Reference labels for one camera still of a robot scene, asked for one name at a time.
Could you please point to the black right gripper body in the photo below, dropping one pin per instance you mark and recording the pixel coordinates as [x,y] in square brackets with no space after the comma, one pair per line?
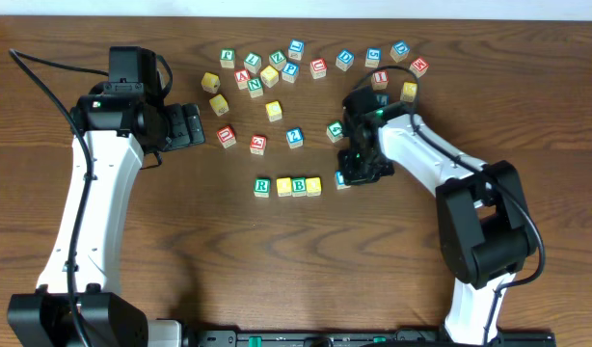
[358,166]

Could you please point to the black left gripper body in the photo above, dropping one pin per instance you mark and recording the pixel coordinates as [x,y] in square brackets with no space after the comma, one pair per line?
[181,127]

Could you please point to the blue T block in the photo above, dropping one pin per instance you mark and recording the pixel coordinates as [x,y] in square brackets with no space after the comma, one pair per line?
[340,181]

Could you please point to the yellow O block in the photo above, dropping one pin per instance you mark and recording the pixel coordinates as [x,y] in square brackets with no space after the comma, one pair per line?
[313,186]
[284,186]

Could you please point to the green B block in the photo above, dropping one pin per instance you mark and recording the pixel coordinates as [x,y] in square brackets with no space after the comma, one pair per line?
[298,187]

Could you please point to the green R block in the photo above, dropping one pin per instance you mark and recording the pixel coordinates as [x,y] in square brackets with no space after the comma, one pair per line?
[262,187]

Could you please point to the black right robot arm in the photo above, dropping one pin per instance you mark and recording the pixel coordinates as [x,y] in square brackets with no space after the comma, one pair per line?
[485,231]

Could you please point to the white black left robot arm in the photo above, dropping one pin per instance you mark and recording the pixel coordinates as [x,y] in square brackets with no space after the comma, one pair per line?
[77,301]

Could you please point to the yellow 8 block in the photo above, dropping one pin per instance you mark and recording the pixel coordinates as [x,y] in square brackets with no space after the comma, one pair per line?
[219,105]

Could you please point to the red U block lower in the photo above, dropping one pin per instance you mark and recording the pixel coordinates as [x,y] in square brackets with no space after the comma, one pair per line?
[226,136]

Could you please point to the red u block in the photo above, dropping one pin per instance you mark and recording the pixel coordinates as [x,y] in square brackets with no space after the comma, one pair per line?
[226,136]
[318,68]

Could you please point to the green 4 block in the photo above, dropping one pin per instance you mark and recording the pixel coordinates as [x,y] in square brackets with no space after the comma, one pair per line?
[334,131]

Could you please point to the yellow block far left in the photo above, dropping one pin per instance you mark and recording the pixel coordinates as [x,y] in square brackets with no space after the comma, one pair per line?
[210,82]

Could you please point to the blue L block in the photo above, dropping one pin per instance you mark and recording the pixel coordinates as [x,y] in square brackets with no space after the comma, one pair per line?
[382,99]

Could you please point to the blue 2 block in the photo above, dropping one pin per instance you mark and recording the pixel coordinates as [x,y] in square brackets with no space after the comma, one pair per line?
[295,137]

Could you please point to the red E block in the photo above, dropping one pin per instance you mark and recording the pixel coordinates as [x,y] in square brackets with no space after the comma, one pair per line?
[258,144]

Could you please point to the red A block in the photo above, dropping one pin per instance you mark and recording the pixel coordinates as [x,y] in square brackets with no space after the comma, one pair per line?
[242,77]

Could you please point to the green N block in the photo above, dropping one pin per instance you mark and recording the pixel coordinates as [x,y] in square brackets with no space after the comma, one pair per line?
[255,87]

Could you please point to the green block top left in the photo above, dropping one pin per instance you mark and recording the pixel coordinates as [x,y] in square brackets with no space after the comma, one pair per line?
[227,58]

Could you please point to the red I block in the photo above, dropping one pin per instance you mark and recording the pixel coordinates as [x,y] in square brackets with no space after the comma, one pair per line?
[379,80]

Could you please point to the yellow K block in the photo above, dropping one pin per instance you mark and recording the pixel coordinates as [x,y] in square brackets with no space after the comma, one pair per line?
[409,92]

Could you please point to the yellow C block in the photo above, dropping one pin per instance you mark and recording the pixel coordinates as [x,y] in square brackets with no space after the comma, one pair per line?
[274,111]

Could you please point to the yellow S block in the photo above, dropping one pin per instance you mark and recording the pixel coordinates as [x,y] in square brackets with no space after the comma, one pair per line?
[269,76]

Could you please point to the red U block upper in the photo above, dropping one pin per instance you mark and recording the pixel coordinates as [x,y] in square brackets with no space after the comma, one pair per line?
[318,68]

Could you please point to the blue D block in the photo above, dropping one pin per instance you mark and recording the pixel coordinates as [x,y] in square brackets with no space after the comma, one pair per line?
[344,59]

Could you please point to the blue 5 block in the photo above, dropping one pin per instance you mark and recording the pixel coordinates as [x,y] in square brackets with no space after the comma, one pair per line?
[373,57]

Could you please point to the green Z block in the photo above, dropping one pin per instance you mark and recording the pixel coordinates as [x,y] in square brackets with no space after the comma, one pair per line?
[277,60]

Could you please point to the red W block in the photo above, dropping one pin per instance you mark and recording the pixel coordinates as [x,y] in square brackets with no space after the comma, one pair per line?
[419,67]

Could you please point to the blue P block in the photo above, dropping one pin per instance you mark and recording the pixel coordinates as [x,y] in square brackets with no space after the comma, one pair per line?
[290,72]

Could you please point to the blue block top right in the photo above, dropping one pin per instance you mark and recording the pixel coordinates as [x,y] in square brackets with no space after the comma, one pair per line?
[400,51]

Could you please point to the blue 1 block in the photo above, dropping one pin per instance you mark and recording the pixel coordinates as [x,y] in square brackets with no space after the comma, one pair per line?
[296,50]

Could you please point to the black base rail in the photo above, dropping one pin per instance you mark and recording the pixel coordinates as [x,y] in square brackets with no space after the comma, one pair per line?
[405,337]

